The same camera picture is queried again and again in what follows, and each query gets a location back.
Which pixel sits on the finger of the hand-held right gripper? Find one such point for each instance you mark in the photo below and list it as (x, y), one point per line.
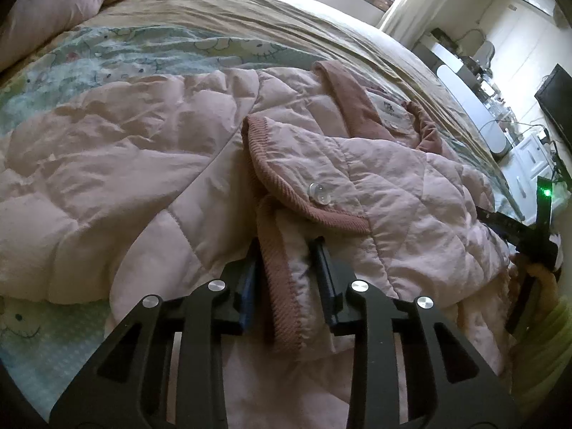
(500, 221)

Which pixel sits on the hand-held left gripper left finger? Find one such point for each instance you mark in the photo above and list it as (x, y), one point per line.
(248, 288)

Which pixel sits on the person's right hand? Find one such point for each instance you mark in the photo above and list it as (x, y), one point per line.
(543, 279)

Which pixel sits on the white desk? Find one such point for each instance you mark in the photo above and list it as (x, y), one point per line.
(435, 51)

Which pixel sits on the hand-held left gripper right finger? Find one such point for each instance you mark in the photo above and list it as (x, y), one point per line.
(324, 275)

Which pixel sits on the tan bed sheet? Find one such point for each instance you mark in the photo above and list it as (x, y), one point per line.
(268, 13)

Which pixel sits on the pink quilted jacket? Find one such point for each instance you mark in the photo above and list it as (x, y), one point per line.
(178, 143)

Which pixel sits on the white chair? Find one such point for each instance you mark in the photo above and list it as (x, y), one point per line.
(485, 53)

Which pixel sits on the cream curtain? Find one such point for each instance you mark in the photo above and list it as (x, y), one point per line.
(415, 0)

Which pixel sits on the white dresser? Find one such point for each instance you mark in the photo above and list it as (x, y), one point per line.
(527, 174)

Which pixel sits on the black television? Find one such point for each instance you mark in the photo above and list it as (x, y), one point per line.
(556, 98)

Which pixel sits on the pink duvet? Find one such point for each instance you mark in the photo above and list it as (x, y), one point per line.
(53, 4)

